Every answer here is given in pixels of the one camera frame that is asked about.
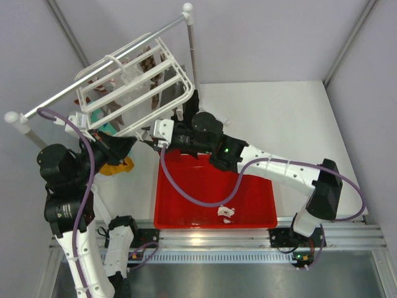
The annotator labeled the red plastic bin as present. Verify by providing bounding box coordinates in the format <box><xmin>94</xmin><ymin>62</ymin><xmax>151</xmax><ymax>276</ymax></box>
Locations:
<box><xmin>154</xmin><ymin>158</ymin><xmax>277</xmax><ymax>229</ymax></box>

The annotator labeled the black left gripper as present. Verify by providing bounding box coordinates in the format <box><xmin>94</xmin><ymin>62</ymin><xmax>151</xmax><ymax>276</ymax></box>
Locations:
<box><xmin>72</xmin><ymin>127</ymin><xmax>137</xmax><ymax>183</ymax></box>

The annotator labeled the aluminium rail base frame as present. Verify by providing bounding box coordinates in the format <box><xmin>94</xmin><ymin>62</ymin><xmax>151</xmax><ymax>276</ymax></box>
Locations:
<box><xmin>49</xmin><ymin>217</ymin><xmax>388</xmax><ymax>264</ymax></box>

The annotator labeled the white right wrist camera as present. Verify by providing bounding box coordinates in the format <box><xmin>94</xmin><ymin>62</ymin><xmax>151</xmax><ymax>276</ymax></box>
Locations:
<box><xmin>149</xmin><ymin>119</ymin><xmax>174</xmax><ymax>145</ymax></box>

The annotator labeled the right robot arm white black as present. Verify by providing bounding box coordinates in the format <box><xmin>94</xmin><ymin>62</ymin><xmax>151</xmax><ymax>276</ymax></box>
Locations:
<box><xmin>140</xmin><ymin>112</ymin><xmax>343</xmax><ymax>246</ymax></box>

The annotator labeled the white sock with red trim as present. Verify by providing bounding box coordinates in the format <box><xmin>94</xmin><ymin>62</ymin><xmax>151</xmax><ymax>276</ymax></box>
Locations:
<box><xmin>108</xmin><ymin>58</ymin><xmax>149</xmax><ymax>105</ymax></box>

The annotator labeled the metal and white drying rack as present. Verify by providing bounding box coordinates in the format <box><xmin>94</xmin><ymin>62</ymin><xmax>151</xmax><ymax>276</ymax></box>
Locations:
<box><xmin>3</xmin><ymin>2</ymin><xmax>232</xmax><ymax>221</ymax></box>

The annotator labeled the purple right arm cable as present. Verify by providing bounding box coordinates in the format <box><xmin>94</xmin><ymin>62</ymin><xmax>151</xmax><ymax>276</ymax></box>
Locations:
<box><xmin>159</xmin><ymin>143</ymin><xmax>367</xmax><ymax>271</ymax></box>

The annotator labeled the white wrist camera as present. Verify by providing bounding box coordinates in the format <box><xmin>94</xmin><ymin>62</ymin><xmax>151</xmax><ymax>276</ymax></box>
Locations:
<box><xmin>149</xmin><ymin>119</ymin><xmax>174</xmax><ymax>145</ymax></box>
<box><xmin>65</xmin><ymin>112</ymin><xmax>88</xmax><ymax>138</ymax></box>

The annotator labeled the white plastic sock hanger frame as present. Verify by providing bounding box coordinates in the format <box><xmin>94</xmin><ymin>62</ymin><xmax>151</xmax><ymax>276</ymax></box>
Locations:
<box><xmin>73</xmin><ymin>37</ymin><xmax>195</xmax><ymax>136</ymax></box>

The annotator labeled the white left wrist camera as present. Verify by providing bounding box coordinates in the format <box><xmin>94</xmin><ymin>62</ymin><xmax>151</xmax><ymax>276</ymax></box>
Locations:
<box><xmin>65</xmin><ymin>112</ymin><xmax>88</xmax><ymax>138</ymax></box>

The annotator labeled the white clothes peg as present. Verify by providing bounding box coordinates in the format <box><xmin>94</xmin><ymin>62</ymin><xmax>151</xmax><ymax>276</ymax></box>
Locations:
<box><xmin>176</xmin><ymin>107</ymin><xmax>184</xmax><ymax>121</ymax></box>

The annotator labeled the grey sock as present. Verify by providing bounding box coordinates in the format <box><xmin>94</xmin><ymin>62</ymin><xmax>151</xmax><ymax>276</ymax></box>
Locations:
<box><xmin>159</xmin><ymin>68</ymin><xmax>184</xmax><ymax>107</ymax></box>

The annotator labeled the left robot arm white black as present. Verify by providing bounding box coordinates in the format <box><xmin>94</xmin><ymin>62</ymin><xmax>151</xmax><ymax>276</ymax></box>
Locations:
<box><xmin>37</xmin><ymin>130</ymin><xmax>140</xmax><ymax>297</ymax></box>

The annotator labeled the mustard yellow sock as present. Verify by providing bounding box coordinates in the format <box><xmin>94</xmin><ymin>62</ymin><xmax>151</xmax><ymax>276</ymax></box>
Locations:
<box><xmin>99</xmin><ymin>156</ymin><xmax>135</xmax><ymax>176</ymax></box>

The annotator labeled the brown argyle sock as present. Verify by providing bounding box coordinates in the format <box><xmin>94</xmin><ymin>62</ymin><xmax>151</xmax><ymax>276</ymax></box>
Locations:
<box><xmin>138</xmin><ymin>46</ymin><xmax>167</xmax><ymax>109</ymax></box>

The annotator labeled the brown white striped sock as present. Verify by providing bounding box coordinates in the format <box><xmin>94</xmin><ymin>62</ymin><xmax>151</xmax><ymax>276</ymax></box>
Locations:
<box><xmin>73</xmin><ymin>77</ymin><xmax>125</xmax><ymax>125</ymax></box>

